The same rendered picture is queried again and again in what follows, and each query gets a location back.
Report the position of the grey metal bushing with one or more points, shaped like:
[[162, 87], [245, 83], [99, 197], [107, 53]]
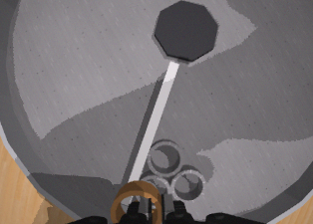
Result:
[[150, 175], [194, 195], [165, 172]]

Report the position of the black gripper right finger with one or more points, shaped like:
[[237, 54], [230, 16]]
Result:
[[180, 216]]

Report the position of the grey round turning table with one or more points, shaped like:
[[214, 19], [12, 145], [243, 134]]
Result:
[[93, 84]]

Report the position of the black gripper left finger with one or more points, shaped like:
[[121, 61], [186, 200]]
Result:
[[144, 216]]

